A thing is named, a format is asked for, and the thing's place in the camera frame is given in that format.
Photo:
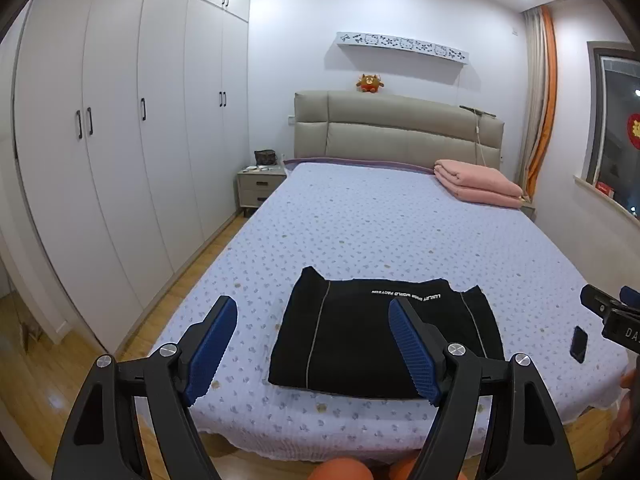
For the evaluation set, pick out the person's left knee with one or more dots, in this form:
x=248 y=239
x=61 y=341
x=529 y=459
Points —
x=340 y=470

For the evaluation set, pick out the black jacket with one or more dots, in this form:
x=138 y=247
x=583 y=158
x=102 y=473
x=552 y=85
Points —
x=345 y=340

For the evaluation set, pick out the small red box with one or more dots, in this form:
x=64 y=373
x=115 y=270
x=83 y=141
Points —
x=605 y=189

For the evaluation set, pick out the black phone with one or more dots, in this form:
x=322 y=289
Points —
x=579 y=344

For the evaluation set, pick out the bed with patterned sheet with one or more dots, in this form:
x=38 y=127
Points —
x=375 y=220

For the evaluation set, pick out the person's knee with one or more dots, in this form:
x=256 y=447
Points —
x=340 y=470
x=405 y=470

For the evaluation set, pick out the orange plush toy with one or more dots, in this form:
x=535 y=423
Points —
x=369 y=84

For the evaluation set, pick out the pink folded blanket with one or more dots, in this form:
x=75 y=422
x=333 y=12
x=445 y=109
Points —
x=475 y=180

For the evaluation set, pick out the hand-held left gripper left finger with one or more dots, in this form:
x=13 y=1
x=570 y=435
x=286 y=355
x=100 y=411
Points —
x=215 y=340

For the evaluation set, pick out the white wardrobe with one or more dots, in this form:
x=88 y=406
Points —
x=110 y=160

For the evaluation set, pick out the beige padded headboard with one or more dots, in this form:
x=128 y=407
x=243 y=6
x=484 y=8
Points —
x=390 y=135

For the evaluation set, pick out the dark stick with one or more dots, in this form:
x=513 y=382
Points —
x=477 y=111

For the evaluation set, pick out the beige and orange curtain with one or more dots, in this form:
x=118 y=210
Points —
x=537 y=110

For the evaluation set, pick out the white patterned wall shelf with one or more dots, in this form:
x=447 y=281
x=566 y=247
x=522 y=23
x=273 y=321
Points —
x=400 y=42

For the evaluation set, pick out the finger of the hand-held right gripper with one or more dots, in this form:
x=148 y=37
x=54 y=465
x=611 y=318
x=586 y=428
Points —
x=631 y=295
x=599 y=299

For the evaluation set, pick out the red round window decoration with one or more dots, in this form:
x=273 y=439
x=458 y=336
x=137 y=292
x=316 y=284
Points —
x=635 y=131

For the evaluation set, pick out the dark bag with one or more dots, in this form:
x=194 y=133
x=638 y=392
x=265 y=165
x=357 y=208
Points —
x=265 y=156

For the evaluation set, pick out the beige nightstand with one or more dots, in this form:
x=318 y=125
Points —
x=257 y=190

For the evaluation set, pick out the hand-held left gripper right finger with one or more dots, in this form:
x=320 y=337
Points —
x=411 y=342

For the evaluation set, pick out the person's right knee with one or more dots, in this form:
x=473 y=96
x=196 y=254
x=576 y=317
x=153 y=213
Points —
x=405 y=470

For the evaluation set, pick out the person's right forearm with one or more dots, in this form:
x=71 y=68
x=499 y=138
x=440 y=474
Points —
x=631 y=425

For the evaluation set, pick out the window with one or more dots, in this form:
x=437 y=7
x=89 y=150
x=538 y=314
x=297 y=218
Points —
x=620 y=125

